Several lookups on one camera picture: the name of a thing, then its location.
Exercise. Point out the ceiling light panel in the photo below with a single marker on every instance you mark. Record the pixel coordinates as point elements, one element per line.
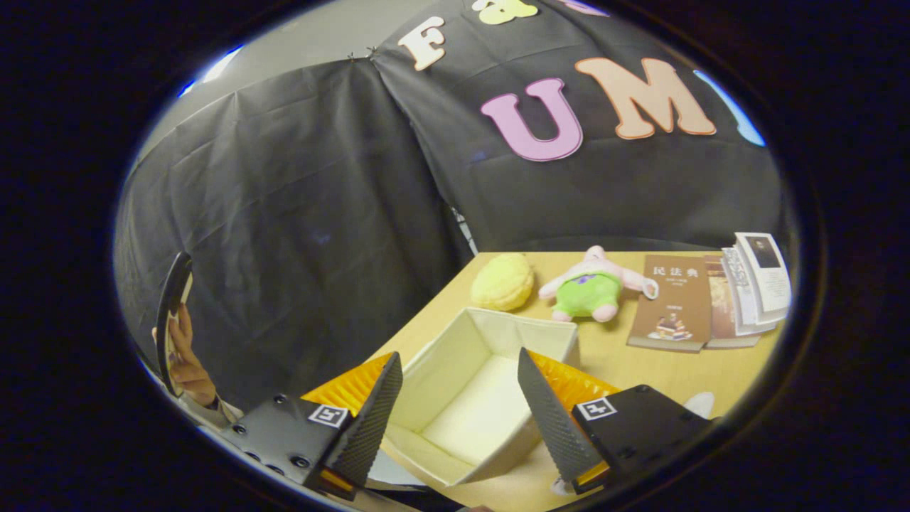
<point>222,64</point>

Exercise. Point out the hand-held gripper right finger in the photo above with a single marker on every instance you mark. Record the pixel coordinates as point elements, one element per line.
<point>551,419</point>

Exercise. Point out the white patterned book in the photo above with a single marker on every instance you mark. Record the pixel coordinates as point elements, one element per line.
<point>739,299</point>

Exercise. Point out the white portrait book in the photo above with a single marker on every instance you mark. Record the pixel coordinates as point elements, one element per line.
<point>768,277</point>

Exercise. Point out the black backdrop cloth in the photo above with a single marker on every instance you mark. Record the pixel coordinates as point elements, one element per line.
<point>284,213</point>

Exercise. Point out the brown fabric storage box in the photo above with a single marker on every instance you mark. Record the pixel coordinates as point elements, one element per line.
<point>469,405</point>

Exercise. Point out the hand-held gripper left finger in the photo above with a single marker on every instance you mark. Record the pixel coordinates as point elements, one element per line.
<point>370,427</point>

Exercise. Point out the yellow plush toy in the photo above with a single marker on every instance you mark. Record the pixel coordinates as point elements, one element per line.
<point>501,283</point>

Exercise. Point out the black smartphone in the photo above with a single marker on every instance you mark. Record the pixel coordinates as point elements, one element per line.
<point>173,299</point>

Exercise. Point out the brown illustrated book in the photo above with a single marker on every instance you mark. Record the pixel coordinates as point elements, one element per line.
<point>672,299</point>

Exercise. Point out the pink green plush toy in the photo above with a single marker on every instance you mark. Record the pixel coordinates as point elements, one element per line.
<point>586,291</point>

